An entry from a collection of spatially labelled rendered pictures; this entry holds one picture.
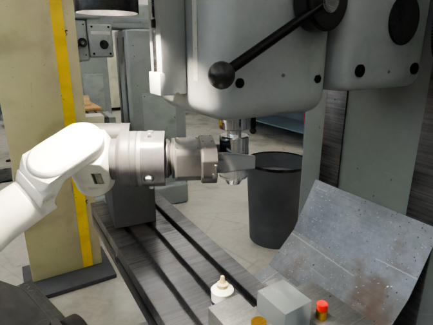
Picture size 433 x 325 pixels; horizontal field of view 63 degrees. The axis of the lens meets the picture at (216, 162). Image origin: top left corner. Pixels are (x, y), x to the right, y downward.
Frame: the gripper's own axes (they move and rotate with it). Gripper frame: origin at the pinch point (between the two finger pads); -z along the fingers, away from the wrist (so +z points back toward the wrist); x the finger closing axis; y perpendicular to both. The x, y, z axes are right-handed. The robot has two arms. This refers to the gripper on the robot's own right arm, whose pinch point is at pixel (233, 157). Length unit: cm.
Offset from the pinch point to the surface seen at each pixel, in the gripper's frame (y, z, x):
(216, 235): 123, -18, 194
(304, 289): 24.6, -13.3, -2.3
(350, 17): -21.0, -14.4, -5.9
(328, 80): -12.6, -12.9, -4.2
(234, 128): -5.4, 0.4, -2.4
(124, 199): 24, 25, 39
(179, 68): -14.3, 8.5, -6.1
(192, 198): 124, -1, 270
